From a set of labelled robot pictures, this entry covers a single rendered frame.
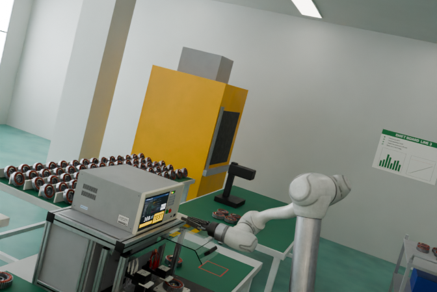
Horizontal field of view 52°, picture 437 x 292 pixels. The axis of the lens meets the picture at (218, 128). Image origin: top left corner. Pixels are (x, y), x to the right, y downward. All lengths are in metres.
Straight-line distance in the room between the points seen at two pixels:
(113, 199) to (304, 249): 0.95
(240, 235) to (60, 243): 0.86
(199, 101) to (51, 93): 4.41
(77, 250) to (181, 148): 3.88
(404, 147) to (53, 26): 6.88
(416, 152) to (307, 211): 5.52
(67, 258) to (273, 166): 5.54
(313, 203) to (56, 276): 1.26
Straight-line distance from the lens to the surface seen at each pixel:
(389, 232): 7.43
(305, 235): 1.87
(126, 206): 2.23
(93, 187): 2.32
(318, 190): 1.82
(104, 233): 2.17
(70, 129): 6.30
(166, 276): 2.56
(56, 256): 2.36
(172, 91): 6.06
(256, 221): 2.36
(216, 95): 5.81
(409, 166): 7.29
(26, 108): 10.03
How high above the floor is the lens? 1.89
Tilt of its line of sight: 5 degrees down
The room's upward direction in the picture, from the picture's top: 15 degrees clockwise
